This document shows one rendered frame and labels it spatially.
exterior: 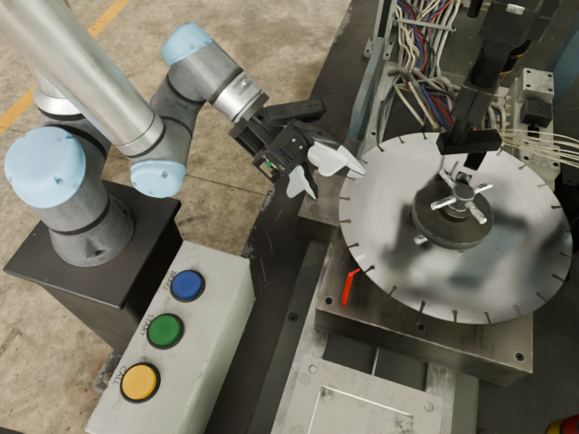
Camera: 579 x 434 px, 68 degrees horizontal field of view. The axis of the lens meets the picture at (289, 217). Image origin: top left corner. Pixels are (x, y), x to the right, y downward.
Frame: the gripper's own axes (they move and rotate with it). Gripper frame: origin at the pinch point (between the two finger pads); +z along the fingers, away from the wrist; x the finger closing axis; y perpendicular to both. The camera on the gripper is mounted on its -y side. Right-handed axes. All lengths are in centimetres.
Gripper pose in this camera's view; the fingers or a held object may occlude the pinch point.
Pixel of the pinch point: (341, 184)
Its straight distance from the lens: 74.2
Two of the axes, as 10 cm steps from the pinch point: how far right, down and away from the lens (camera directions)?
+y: -5.4, 7.1, -4.5
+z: 7.2, 6.7, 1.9
